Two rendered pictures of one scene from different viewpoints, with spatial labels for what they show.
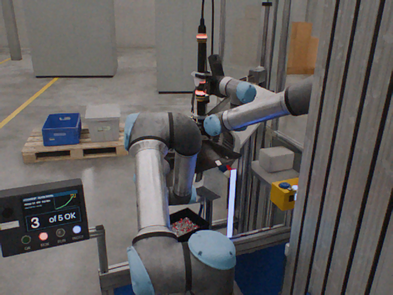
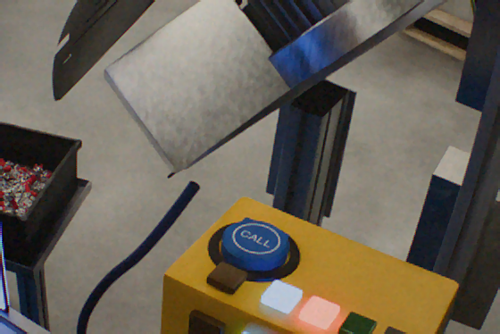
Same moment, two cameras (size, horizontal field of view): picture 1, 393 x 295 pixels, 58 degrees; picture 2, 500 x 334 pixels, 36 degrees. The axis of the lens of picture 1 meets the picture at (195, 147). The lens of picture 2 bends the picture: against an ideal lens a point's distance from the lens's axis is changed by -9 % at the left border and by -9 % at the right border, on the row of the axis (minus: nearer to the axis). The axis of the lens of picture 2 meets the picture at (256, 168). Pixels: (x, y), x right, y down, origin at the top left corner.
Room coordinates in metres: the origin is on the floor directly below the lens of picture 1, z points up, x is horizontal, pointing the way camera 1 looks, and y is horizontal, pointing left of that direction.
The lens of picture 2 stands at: (1.07, -0.65, 1.38)
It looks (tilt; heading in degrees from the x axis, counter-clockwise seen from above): 33 degrees down; 45
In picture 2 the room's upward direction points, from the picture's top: 9 degrees clockwise
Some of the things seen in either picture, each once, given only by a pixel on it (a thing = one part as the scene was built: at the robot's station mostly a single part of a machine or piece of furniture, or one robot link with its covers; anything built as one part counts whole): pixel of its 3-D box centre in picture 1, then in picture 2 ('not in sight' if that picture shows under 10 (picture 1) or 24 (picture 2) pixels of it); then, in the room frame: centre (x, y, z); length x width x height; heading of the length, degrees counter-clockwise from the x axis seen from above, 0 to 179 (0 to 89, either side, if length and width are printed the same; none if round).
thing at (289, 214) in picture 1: (289, 213); not in sight; (1.37, -0.43, 0.92); 0.03 x 0.03 x 0.12; 22
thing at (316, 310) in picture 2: not in sight; (320, 313); (1.34, -0.45, 1.08); 0.02 x 0.02 x 0.01; 22
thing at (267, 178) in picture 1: (276, 174); not in sight; (1.90, -0.48, 0.85); 0.36 x 0.24 x 0.03; 22
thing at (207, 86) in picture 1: (217, 84); not in sight; (1.49, -0.09, 1.48); 0.12 x 0.08 x 0.09; 32
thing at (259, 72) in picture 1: (257, 75); not in sight; (2.12, -0.36, 1.39); 0.10 x 0.07 x 0.09; 147
